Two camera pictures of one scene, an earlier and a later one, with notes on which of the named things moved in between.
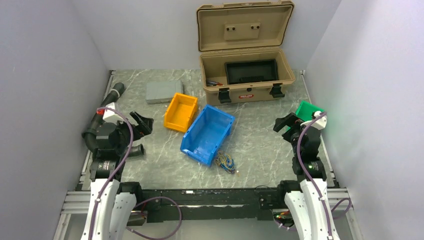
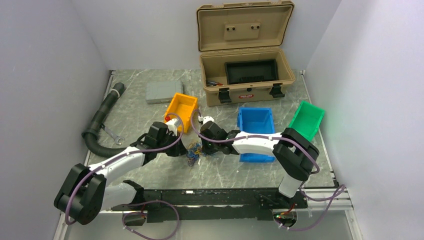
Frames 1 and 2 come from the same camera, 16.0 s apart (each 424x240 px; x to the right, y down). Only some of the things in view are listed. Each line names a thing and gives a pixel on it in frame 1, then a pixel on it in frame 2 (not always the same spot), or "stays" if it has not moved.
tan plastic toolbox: (243, 31) stays
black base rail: (208, 205) stays
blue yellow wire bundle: (226, 162) → (193, 151)
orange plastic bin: (180, 112) stays
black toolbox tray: (247, 71) stays
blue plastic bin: (206, 133) → (255, 120)
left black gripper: (135, 125) → (177, 147)
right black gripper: (291, 122) → (205, 145)
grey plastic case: (162, 92) stays
